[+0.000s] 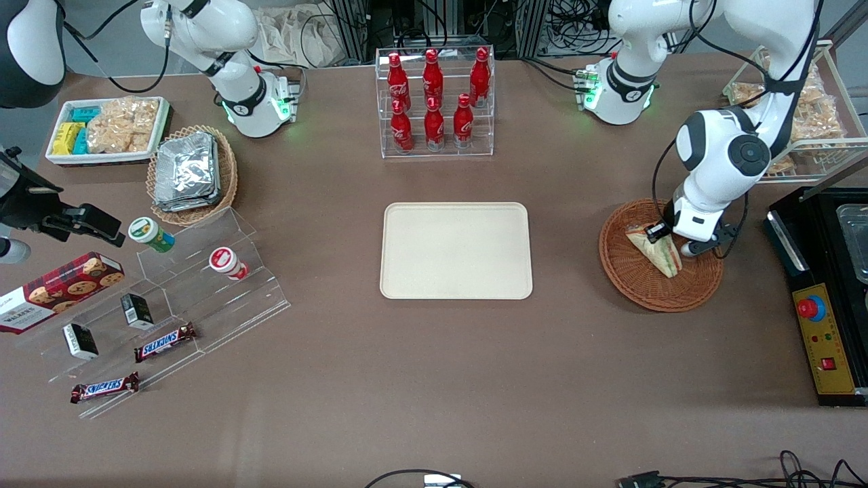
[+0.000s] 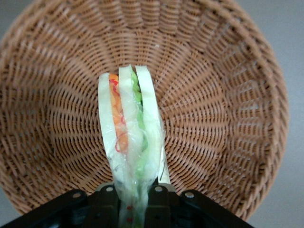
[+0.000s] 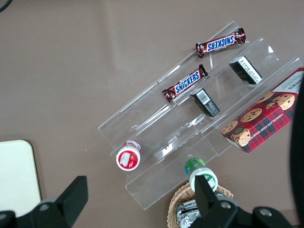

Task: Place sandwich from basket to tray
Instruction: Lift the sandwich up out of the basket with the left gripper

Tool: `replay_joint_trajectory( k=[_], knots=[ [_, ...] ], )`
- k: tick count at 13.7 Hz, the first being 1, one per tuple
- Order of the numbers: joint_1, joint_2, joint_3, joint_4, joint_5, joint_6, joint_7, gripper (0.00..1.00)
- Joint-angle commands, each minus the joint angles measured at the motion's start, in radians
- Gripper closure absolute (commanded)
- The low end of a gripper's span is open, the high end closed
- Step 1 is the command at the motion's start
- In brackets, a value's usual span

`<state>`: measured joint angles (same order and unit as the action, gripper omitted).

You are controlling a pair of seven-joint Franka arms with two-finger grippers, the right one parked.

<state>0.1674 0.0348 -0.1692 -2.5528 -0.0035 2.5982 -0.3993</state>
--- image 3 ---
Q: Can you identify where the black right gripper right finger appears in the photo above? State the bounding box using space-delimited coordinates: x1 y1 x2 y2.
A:
189 175 295 228

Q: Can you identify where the beige plastic tray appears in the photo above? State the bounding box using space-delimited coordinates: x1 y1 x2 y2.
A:
0 140 41 218

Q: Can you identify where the brown Snickers bar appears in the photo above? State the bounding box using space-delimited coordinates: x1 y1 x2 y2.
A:
162 64 209 104
195 28 247 59

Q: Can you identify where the silver foil pack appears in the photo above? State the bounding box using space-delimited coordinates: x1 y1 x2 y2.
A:
175 193 226 228

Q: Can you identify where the red tartan cookie box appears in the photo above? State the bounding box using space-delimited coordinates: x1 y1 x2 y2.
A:
220 67 304 154

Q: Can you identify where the small black box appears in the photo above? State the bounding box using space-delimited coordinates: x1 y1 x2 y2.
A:
229 56 264 86
190 87 220 118

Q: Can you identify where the small deep wicker basket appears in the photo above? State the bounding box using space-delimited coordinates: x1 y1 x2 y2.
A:
168 182 234 228

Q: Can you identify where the green yogurt cup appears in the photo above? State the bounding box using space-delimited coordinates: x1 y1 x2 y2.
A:
184 158 219 193

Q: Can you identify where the red yogurt cup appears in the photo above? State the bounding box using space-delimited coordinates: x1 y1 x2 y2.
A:
115 140 143 171

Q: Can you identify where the black looped table cable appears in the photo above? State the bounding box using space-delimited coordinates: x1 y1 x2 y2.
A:
0 0 12 13

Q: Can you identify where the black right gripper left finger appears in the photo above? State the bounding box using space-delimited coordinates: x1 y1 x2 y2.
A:
0 175 89 228

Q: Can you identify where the clear acrylic stepped stand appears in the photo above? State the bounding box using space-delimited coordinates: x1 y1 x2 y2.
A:
97 80 219 211
156 20 304 152

